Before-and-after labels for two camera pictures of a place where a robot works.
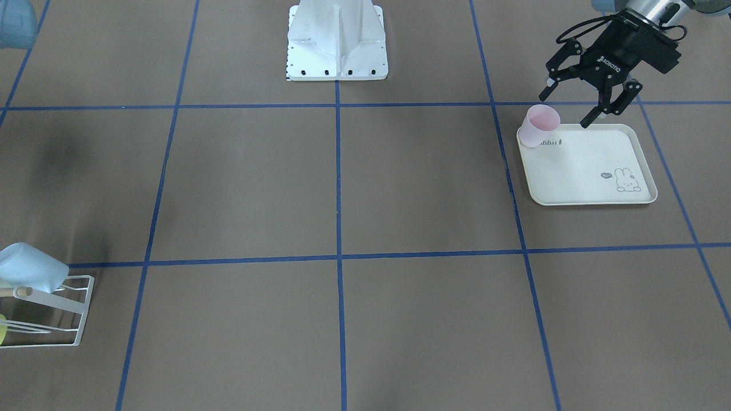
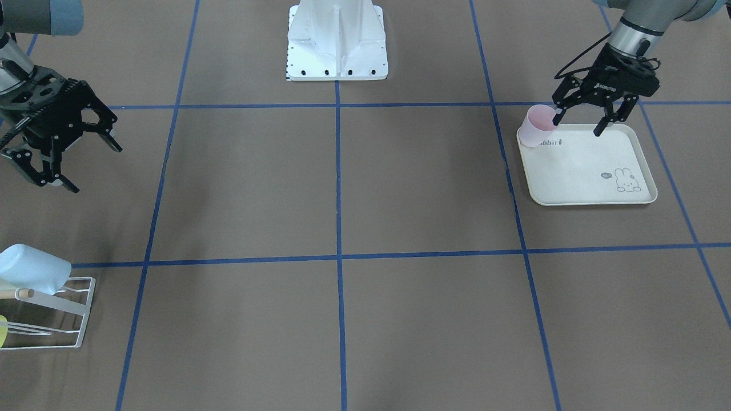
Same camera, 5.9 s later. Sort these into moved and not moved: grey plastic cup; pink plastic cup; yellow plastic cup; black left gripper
Moved: black left gripper
Not moved: grey plastic cup; yellow plastic cup; pink plastic cup
